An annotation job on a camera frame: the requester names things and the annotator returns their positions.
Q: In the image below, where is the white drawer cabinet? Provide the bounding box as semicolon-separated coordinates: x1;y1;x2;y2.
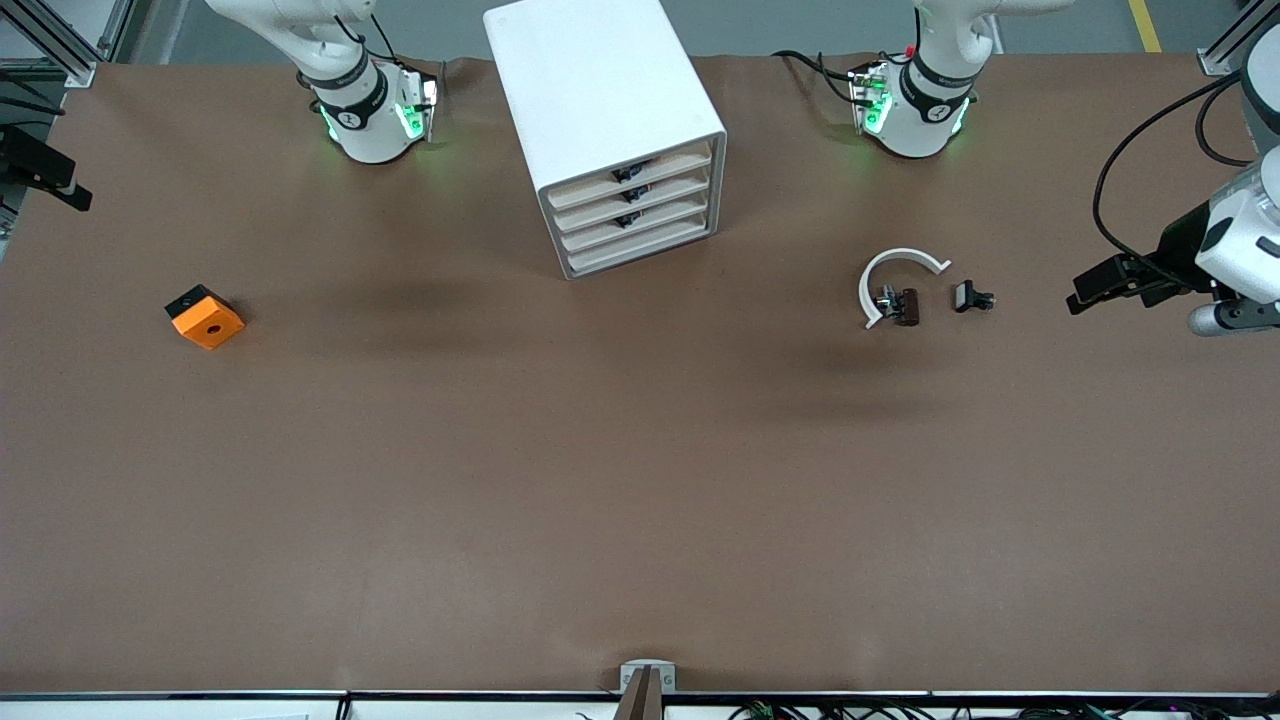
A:
483;0;728;281

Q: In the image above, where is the small brown component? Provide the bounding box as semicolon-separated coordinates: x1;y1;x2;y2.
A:
875;286;921;328

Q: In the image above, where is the orange block with black side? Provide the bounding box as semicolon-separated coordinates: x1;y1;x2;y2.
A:
165;285;246;351

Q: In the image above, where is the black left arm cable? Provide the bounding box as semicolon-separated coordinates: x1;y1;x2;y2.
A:
1093;70;1261;263

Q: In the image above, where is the aluminium frame profile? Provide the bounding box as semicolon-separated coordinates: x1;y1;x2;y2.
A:
1198;0;1280;79
0;0;136;89

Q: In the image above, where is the white curved plastic ring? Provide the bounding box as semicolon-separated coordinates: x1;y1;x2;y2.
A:
858;247;953;331

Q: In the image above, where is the black right base cable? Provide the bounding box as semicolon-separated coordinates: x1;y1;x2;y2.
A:
333;10;448;91

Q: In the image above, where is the black base cable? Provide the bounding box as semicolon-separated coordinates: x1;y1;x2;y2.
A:
333;10;448;91
775;50;871;106

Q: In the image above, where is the black left base cable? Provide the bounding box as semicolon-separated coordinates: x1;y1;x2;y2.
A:
775;50;871;106

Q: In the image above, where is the black cable bundle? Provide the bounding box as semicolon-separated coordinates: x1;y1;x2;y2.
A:
730;700;1131;720

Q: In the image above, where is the white table edge rail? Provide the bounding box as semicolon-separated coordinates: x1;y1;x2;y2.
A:
0;690;1280;720

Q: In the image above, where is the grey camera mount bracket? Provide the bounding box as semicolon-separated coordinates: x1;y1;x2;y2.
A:
620;660;677;720

